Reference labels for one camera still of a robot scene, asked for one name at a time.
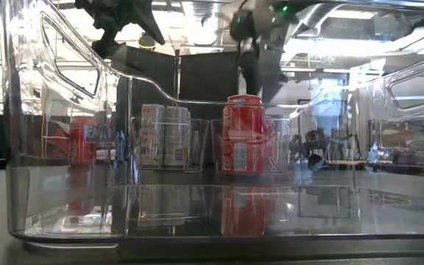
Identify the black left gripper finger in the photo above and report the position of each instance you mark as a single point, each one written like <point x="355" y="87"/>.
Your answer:
<point x="105" y="47"/>
<point x="149" y="22"/>

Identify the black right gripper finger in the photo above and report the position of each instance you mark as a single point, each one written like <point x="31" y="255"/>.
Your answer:
<point x="274" y="73"/>
<point x="251" y="73"/>

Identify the red Fanta soda can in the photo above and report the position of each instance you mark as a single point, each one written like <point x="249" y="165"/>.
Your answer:
<point x="81" y="141"/>
<point x="243" y="132"/>

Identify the white Celsius drink can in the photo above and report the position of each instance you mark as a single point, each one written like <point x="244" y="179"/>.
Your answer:
<point x="178" y="136"/>
<point x="152" y="136"/>

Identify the black folding screen panel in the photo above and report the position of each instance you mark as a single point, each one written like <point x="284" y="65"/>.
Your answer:
<point x="208" y="81"/>

